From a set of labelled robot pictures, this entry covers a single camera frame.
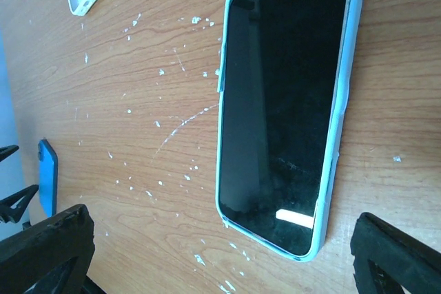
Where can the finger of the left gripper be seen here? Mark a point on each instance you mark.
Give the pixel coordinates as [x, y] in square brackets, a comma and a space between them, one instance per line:
[7, 151]
[13, 207]

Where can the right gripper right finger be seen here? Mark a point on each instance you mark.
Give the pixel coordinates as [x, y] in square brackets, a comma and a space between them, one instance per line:
[387, 260]

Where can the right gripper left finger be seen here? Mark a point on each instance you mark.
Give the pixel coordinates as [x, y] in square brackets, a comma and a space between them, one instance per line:
[52, 256]

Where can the black smartphone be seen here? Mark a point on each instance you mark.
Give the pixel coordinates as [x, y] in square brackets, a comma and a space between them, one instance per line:
[280, 71]

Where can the light blue phone case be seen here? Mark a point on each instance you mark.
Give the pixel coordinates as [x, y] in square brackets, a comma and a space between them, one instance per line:
[319, 220]

